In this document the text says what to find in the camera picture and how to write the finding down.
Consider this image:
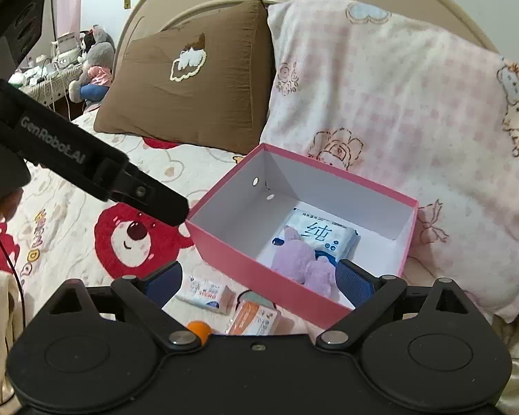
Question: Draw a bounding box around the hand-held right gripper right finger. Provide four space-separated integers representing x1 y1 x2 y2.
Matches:
316 259 474 351

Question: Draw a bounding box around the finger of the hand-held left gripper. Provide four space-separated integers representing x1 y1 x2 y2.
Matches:
108 162 190 227

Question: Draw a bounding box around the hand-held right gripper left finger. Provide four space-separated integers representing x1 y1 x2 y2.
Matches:
45 261 204 352

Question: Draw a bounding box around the small white tissue pack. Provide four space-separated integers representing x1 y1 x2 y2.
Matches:
175 276 235 313

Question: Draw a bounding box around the orange makeup sponge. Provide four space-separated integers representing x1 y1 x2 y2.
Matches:
187 321 212 347

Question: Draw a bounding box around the blue wet wipes pack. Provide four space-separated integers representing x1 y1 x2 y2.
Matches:
270 208 361 269

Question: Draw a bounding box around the purple plush toy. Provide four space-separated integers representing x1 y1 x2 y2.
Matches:
272 226 351 299

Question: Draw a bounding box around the pink cardboard box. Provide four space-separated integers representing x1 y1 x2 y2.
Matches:
185 142 418 330

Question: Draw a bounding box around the clear box with orange label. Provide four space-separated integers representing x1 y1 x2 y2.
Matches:
225 292 282 336

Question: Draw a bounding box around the white bedside table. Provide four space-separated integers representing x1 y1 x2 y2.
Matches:
9 63 85 115

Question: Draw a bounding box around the white appliance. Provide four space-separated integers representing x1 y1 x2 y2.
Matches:
51 36 81 64

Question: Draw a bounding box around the grey plush toy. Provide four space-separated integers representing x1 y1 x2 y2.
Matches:
68 25 117 104

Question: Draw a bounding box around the brown pillow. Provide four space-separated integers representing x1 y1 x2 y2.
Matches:
93 0 274 155

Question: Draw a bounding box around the black white plush toy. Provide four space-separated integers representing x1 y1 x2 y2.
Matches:
78 29 98 59

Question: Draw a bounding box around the pink curtain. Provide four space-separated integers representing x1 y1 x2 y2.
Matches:
54 0 84 42

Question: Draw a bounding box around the pink checked pillow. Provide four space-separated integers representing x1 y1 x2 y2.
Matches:
259 0 519 324

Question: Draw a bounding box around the black cable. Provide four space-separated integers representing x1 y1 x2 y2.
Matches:
0 229 27 325

